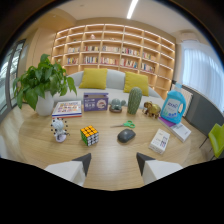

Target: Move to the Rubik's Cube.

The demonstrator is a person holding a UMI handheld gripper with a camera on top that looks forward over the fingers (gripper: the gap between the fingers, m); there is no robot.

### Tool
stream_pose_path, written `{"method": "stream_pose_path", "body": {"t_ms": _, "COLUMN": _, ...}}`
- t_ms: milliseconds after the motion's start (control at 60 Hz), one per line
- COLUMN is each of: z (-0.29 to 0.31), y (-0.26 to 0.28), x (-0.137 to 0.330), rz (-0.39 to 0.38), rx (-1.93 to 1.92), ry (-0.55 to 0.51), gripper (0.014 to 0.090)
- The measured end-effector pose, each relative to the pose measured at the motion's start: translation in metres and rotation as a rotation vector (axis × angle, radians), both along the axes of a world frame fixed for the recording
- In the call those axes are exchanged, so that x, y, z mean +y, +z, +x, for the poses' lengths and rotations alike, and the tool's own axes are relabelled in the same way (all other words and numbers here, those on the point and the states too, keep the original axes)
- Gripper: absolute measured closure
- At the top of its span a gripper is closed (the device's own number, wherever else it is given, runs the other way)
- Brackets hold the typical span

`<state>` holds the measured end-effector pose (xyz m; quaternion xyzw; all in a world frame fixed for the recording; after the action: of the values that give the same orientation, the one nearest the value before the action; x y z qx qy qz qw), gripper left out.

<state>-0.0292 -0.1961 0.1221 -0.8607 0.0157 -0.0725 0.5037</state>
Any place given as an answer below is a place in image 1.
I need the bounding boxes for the Rubik's cube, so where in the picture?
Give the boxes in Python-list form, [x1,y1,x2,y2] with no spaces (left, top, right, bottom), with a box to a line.
[79,125,100,147]

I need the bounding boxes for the small white box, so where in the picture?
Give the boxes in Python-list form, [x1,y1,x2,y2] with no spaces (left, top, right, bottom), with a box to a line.
[148,128,171,155]

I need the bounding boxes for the white robot figurine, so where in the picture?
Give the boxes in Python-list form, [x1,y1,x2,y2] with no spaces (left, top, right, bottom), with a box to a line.
[50,117,71,144]

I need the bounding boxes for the dark grey computer mouse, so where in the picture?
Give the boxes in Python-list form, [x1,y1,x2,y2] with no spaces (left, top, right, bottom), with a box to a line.
[117,128,137,144]

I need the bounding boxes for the white book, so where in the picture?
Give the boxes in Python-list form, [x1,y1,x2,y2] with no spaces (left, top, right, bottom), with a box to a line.
[168,122,193,143]

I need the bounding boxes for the purple book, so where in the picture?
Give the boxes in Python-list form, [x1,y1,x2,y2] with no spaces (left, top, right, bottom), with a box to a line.
[157,116,176,128]

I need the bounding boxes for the golden elephant figurine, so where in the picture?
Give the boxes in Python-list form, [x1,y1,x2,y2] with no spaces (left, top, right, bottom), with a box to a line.
[142,101,162,119]

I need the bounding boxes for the colourful picture book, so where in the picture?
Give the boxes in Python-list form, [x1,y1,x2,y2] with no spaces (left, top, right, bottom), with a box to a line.
[51,100,83,119]

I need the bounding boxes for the blue detergent bottle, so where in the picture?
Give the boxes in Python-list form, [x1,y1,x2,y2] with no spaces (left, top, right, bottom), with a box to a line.
[160,82,187,125]

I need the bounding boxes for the green chair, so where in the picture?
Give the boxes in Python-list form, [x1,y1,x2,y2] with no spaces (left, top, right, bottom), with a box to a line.
[199,122,224,160]

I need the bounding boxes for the tall green cactus ornament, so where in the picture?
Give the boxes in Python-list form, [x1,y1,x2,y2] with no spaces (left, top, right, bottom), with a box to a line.
[127,86,143,116]

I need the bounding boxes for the purple box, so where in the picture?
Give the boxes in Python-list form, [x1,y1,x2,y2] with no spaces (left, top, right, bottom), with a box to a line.
[82,92,110,113]

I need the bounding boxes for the small green cactus ornament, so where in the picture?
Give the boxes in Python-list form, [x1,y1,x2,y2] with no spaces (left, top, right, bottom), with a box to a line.
[109,97,128,114]

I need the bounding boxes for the yellow cushion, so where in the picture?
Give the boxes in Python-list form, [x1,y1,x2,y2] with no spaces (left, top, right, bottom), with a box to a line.
[78,67,109,91]
[123,71,150,98]

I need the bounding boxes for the green plant in white pot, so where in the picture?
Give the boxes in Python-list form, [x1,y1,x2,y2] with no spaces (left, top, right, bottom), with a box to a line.
[12,53,78,117]

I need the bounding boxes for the grey sofa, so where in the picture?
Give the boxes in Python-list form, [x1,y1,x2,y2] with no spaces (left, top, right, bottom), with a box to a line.
[53,68,165,109]

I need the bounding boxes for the white curtain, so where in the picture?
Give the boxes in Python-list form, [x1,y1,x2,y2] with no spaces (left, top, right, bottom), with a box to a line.
[181,40,224,114]

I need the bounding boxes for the wooden bookshelf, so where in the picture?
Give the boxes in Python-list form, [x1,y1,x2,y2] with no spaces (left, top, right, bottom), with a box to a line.
[50,23,177,100]

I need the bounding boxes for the ceiling light strip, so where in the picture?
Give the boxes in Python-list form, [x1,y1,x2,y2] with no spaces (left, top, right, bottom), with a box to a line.
[126,0,139,20]

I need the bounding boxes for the green handled scissors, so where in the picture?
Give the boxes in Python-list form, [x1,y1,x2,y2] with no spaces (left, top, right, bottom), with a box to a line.
[110,120,137,130]

